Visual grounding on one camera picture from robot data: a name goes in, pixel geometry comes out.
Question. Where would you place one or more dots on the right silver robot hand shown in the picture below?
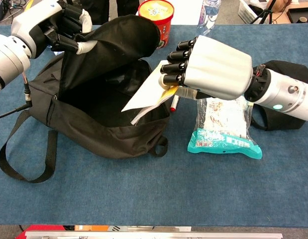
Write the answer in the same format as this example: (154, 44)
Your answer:
(218, 69)

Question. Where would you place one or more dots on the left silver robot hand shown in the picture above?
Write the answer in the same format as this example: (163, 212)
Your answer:
(36, 20)

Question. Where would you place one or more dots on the white and yellow book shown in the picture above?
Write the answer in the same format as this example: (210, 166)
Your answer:
(146, 94)

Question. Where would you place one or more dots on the black fabric backpack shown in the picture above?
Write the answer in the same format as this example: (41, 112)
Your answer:
(94, 129)

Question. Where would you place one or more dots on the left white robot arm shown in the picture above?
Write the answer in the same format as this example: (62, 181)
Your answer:
(7, 59)

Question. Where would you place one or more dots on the white marker red cap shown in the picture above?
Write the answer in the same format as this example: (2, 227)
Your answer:
(174, 105)

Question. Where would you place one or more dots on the clear plastic water bottle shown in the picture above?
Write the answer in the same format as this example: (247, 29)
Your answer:
(209, 12)

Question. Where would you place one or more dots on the white plastic basket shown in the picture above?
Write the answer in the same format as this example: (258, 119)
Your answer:
(248, 12)

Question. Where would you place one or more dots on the black trouser leg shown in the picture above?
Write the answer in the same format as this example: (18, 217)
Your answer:
(101, 10)
(127, 7)

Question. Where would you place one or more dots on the teal clear snack packet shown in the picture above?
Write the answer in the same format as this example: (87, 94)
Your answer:
(223, 139)

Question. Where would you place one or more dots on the black tripod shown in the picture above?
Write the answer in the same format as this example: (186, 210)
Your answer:
(267, 11)

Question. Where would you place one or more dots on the black cap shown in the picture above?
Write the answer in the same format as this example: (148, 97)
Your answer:
(275, 122)

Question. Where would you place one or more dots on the red instant noodle cup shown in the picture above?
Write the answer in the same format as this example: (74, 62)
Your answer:
(158, 12)

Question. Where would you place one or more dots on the red box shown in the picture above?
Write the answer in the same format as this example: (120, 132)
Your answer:
(41, 230)

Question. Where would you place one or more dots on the aluminium profile rail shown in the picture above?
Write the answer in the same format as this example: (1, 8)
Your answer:
(153, 235)

